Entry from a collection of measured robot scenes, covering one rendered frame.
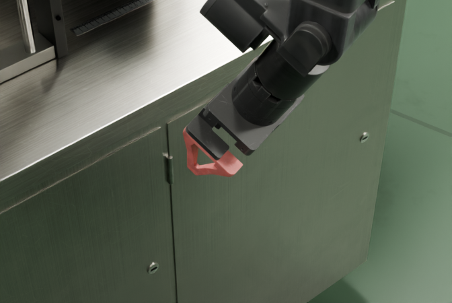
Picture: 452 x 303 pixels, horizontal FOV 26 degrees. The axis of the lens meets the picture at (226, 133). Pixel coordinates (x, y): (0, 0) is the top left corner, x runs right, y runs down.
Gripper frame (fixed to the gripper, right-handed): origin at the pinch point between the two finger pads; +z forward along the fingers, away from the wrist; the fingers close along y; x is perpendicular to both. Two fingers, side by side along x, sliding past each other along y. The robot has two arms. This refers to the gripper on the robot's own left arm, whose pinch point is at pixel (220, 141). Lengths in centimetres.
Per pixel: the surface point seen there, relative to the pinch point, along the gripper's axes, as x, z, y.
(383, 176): 35, 100, -103
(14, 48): -30.4, 31.5, -10.5
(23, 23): -30.9, 25.6, -10.9
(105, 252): -1, 50, -7
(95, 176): -9.7, 34.9, -6.5
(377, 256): 45, 95, -79
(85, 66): -21.4, 29.0, -15.0
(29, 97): -23.4, 30.2, -5.6
